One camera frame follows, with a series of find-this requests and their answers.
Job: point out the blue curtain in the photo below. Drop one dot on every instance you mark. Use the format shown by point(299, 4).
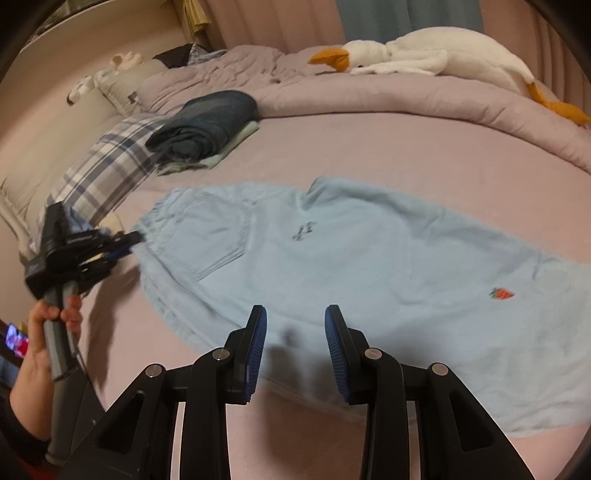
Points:
point(406, 18)

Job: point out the person's left forearm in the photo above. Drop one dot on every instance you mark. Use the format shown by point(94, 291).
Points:
point(30, 397)

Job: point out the pink quilt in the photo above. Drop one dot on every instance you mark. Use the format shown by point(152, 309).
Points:
point(369, 97)

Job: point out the yellow striped cloth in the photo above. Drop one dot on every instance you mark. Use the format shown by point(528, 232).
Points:
point(194, 16)

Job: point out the smartphone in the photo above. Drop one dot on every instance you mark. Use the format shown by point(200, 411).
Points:
point(17, 341)

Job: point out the light blue denim pants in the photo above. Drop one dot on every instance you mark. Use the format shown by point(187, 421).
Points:
point(369, 277)

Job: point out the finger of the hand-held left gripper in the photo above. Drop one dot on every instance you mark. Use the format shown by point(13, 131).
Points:
point(129, 237)
point(108, 265)

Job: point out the beige pillow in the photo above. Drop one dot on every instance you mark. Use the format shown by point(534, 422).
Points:
point(124, 85)
point(18, 207)

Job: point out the folded pale green garment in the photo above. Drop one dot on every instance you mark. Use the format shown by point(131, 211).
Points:
point(217, 159)

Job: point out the dark garment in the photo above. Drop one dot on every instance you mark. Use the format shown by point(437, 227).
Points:
point(175, 55)

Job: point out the person's left hand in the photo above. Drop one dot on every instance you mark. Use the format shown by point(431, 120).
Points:
point(41, 323)

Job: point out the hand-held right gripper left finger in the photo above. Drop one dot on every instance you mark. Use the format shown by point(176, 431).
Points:
point(256, 350)

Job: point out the pink bed sheet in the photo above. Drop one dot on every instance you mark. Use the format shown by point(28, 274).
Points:
point(323, 147)

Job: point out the blue checked shirt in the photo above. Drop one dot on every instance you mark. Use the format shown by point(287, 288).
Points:
point(207, 53)

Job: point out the small white plush toy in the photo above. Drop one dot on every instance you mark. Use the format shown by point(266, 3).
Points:
point(87, 83)

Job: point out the pink curtain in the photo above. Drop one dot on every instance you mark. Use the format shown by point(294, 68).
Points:
point(277, 23)
point(545, 41)

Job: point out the plaid pillow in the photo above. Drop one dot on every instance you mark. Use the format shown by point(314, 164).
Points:
point(106, 170)

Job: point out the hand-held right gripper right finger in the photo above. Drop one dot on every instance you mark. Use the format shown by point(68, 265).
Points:
point(336, 355)

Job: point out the white goose plush toy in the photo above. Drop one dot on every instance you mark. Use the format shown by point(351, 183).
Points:
point(461, 50)

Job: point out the folded dark blue jeans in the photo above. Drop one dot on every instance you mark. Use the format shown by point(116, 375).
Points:
point(207, 120)

